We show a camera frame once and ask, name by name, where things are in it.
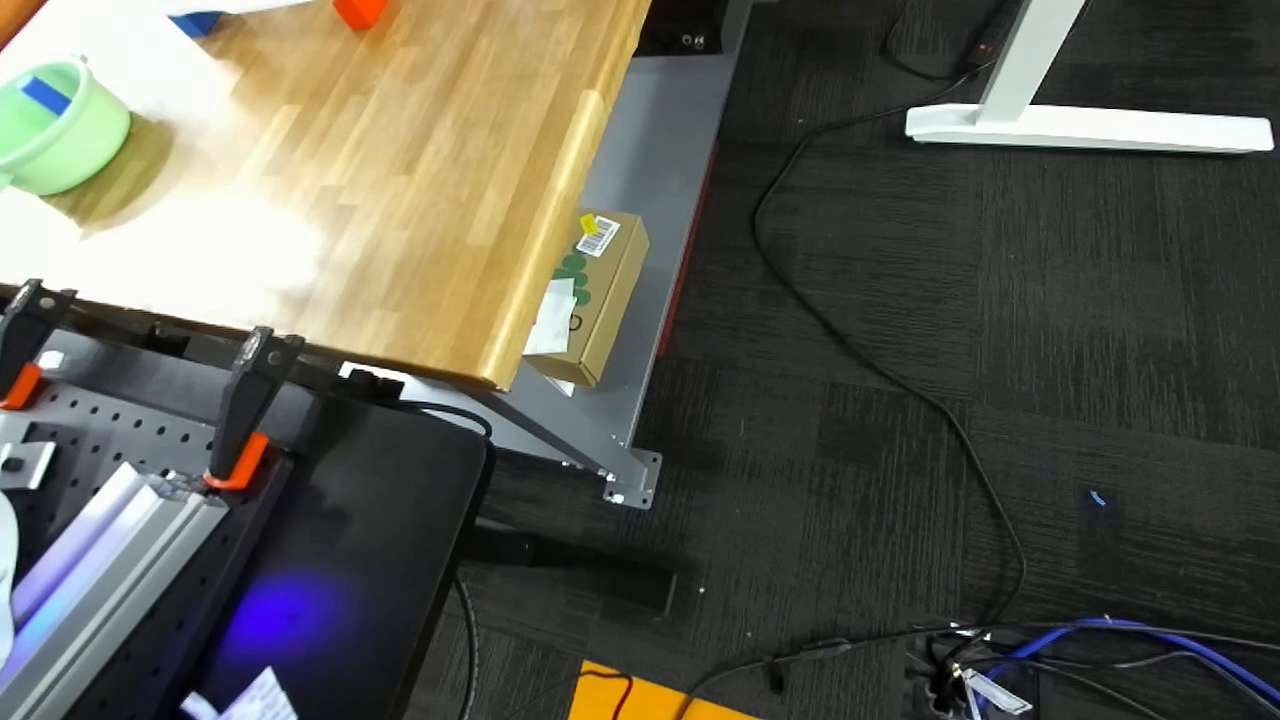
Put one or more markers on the orange floor mat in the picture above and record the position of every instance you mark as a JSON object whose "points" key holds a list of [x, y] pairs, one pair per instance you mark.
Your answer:
{"points": [[613, 692]]}

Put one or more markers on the orange handled clamp right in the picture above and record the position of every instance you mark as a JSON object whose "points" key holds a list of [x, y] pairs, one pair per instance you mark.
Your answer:
{"points": [[257, 374]]}

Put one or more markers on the orange handled clamp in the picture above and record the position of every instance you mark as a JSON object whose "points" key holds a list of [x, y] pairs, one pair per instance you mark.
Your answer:
{"points": [[257, 374], [26, 327]]}

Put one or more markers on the orange handled clamp left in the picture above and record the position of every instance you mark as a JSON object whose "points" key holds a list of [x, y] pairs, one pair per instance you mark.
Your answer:
{"points": [[26, 327]]}

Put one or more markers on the blue block under drawers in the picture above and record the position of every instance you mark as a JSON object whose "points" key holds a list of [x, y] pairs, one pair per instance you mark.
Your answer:
{"points": [[197, 25]]}

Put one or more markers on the green plastic bowl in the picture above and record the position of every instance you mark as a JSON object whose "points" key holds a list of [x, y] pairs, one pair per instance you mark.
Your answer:
{"points": [[52, 154]]}

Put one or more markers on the orange block under drawers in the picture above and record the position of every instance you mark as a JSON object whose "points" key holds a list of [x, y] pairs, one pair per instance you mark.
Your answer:
{"points": [[362, 12]]}

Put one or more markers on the small cardboard box under table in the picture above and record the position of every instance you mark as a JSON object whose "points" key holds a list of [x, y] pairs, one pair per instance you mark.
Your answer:
{"points": [[586, 298]]}

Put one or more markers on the blue block in bowl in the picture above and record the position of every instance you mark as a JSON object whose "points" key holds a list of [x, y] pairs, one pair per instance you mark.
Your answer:
{"points": [[46, 99]]}

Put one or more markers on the aluminium extrusion rail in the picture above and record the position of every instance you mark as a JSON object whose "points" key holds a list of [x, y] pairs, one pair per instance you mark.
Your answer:
{"points": [[98, 580]]}

